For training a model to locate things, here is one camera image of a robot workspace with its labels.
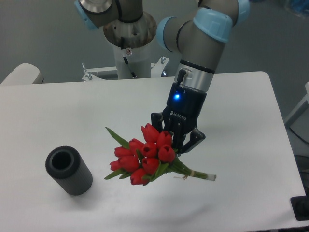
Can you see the red tulip bouquet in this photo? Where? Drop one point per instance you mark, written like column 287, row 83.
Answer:
column 144, row 162

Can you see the white furniture leg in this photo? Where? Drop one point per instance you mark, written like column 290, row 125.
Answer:
column 299, row 109

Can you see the white pedestal base frame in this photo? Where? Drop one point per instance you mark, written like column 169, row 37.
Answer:
column 157, row 69

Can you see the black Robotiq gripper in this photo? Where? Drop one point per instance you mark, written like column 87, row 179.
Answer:
column 180, row 117

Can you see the black cable grommet box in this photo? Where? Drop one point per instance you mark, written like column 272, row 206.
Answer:
column 300, row 205

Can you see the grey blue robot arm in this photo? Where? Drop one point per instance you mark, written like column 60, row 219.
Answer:
column 199, row 37

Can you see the dark grey ribbed vase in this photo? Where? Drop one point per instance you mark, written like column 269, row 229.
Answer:
column 66, row 166

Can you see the beige chair seat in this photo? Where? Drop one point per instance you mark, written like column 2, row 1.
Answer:
column 24, row 74

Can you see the blue plastic object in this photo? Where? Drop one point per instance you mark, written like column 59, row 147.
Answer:
column 299, row 7

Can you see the black gripper cable connector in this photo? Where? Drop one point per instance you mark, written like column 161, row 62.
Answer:
column 181, row 75

